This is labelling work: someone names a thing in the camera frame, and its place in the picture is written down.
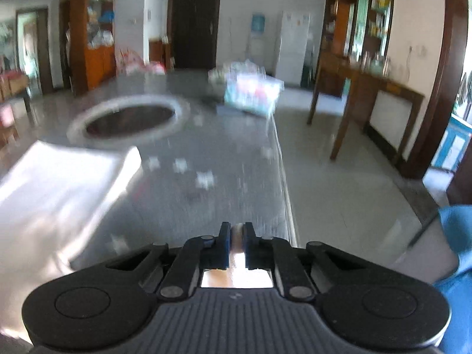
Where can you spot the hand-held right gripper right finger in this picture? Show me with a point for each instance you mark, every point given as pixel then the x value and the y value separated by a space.
pixel 251 250

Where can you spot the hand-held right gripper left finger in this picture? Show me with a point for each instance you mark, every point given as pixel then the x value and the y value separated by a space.
pixel 223 250

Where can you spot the white garment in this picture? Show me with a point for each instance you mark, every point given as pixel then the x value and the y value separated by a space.
pixel 62 191

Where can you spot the tissue box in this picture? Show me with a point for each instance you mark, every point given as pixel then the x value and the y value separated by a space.
pixel 252 92

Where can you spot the round dark table inset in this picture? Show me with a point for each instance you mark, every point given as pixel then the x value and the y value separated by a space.
pixel 129 120

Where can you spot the wooden side desk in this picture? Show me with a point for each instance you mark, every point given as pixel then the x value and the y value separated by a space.
pixel 365 92

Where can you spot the white refrigerator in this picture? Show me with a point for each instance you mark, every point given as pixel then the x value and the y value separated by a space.
pixel 291 48

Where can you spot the pink play tent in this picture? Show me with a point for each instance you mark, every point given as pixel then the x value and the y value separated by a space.
pixel 136 61

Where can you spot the water dispenser with blue bottle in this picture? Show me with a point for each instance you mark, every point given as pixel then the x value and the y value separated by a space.
pixel 257 37

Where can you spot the dark wooden door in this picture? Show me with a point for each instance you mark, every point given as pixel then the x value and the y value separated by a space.
pixel 194 25

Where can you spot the blue cabinet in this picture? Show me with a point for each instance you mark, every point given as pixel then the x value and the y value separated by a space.
pixel 451 143

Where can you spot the orange wooden shelf cabinet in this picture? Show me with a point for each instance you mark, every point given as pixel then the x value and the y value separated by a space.
pixel 94 37

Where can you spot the wooden shelf cabinet with glass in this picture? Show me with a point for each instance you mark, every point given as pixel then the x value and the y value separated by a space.
pixel 363 22

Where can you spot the brown interior door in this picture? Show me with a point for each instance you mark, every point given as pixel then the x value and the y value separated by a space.
pixel 35 51

